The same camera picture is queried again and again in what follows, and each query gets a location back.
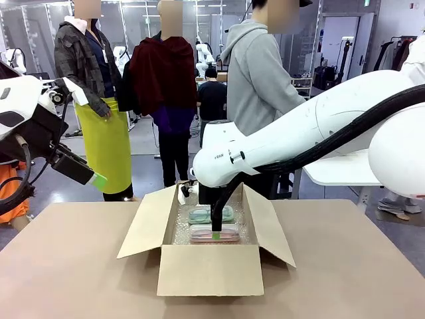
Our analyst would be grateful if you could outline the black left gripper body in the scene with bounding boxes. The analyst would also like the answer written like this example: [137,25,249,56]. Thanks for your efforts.
[49,145,96,187]

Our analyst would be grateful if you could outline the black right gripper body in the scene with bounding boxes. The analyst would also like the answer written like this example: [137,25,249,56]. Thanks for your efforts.
[198,183,222,209]

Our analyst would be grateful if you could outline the green clear glasses case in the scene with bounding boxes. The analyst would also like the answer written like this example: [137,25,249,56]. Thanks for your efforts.
[187,207,234,225]

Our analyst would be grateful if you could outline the pink clear glasses case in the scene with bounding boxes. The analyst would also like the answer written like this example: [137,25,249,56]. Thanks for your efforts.
[189,224,241,245]

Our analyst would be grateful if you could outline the brown cardboard shipping box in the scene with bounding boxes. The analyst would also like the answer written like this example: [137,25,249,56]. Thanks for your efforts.
[116,181,297,298]

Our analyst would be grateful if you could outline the yellow green apron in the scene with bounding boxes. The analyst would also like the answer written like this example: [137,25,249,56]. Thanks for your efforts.
[74,97,133,195]

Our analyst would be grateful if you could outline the clear bubble wrap sheet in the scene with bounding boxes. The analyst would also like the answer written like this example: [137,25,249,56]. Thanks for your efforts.
[171,191,250,246]

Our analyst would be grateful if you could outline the orange clothed figure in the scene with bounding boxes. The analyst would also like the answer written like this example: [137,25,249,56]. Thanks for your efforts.
[0,161,31,233]

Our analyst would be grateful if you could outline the seated person in black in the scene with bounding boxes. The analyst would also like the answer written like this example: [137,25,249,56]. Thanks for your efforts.
[197,66,228,148]

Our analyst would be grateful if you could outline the person in plaid jacket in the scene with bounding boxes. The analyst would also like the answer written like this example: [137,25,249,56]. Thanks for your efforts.
[53,0,135,203]

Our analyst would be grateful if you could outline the person in dark red hoodie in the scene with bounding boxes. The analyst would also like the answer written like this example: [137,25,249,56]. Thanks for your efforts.
[128,0,199,189]

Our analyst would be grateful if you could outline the person in grey hoodie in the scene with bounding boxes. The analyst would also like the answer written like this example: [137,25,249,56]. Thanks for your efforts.
[219,0,313,201]

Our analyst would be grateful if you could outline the white side table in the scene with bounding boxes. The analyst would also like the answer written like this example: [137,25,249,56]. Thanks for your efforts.
[302,148,383,214]

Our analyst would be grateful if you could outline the black luggage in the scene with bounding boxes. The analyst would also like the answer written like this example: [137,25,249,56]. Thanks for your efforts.
[313,64,337,91]

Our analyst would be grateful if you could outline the black robot stand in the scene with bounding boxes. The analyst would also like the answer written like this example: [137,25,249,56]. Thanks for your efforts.
[335,38,353,82]

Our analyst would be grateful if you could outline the grey door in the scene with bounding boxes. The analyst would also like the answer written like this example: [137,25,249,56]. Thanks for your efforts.
[319,13,377,91]

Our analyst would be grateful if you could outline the clothes rack with garments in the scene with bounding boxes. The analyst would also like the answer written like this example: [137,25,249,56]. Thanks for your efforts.
[374,34,418,73]

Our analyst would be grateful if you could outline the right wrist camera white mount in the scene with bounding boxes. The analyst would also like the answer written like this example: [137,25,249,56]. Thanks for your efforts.
[178,181,199,205]

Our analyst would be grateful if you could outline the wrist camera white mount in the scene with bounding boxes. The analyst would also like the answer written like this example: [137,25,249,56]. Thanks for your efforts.
[178,181,199,205]
[41,76,90,108]

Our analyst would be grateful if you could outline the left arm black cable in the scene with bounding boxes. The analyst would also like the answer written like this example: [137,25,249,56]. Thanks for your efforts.
[0,134,37,216]

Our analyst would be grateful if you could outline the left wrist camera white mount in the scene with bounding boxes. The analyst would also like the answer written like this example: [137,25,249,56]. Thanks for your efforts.
[41,76,90,108]

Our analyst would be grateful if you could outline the white wire shelf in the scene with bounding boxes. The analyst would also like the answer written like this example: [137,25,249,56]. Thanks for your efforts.
[290,74,315,100]

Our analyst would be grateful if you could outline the right arm black cable bundle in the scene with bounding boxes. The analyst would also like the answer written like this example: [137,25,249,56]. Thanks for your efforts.
[211,83,425,217]

